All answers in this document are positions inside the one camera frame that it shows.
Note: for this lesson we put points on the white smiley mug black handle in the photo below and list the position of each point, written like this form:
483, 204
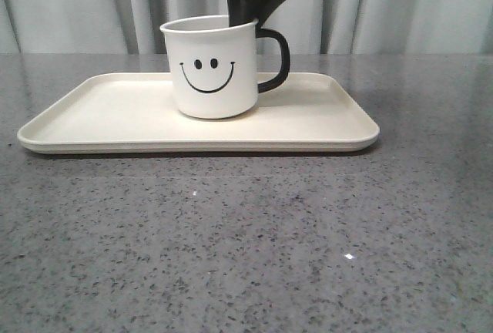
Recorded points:
213, 65

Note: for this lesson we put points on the cream rectangular plastic tray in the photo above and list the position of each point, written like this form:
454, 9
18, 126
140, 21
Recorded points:
133, 112

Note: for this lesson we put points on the grey-white pleated curtain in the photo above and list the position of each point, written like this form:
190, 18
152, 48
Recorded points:
310, 26

